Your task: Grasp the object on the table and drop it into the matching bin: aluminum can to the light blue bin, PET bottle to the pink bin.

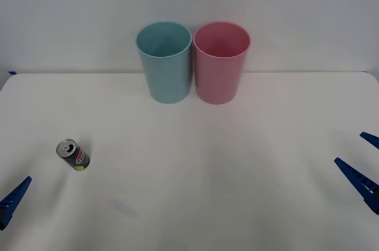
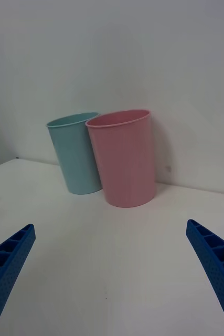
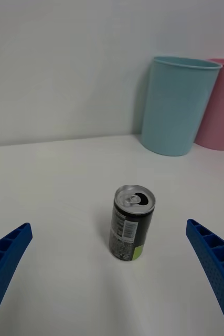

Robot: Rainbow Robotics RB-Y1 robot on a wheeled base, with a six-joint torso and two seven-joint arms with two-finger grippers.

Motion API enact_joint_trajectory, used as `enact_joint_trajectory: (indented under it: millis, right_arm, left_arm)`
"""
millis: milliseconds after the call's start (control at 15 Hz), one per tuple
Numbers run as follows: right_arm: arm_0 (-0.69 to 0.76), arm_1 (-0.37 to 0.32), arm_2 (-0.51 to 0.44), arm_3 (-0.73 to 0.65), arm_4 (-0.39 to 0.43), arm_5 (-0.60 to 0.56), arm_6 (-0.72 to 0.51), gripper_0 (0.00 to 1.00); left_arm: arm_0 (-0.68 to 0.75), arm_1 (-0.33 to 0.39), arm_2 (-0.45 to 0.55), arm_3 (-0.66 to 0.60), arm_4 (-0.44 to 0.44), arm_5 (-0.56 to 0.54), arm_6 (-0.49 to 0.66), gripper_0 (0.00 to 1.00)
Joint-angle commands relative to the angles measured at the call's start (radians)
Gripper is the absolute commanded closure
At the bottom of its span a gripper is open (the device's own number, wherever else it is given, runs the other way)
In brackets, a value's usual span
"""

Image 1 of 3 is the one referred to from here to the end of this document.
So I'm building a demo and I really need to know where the pink plastic bin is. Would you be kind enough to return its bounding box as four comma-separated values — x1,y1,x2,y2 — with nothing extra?
192,21,252,105

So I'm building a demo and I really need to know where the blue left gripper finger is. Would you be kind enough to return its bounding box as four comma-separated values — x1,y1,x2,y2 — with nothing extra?
0,176,33,231

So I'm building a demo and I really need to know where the pale blue plastic bin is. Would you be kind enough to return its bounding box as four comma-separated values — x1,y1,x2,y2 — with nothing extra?
135,20,192,104

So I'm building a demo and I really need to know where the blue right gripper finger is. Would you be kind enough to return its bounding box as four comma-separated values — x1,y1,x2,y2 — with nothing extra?
333,157,379,215
359,131,379,149

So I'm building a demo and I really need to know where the black drink can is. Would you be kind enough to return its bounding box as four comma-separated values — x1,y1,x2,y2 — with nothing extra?
56,137,91,172

